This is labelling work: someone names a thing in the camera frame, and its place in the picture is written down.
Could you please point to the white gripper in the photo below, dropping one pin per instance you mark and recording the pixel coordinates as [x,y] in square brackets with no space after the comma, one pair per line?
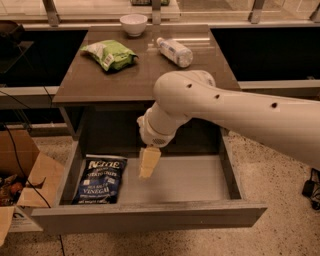
[150,134]

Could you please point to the green chip bag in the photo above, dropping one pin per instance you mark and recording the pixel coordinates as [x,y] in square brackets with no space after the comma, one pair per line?
[110,54]

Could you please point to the blue Kettle chip bag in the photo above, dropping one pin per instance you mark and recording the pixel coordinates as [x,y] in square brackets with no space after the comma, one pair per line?
[101,179]

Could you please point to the snack items in box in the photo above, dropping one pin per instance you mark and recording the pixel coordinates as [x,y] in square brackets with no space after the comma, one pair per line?
[10,189]

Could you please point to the white ceramic bowl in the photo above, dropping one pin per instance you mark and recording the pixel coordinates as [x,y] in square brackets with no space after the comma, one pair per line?
[134,24]

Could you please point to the black power adapter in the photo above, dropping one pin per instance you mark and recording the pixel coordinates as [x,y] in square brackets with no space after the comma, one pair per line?
[311,189]

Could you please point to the open grey top drawer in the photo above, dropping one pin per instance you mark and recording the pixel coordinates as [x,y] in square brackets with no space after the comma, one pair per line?
[194,186]

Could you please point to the dark desk at left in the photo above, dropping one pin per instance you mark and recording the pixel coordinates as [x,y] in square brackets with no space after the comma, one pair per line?
[12,44]

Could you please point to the brown cardboard box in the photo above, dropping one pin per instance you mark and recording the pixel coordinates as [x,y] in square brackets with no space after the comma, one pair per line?
[19,155]

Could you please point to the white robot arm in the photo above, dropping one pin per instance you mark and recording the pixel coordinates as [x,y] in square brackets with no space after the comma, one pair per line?
[288,125]

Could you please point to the grey counter cabinet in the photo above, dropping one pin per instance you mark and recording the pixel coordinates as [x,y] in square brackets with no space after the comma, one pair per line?
[110,80]

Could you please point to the white plastic bottle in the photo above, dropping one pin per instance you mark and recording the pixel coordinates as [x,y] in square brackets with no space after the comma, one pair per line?
[175,51]

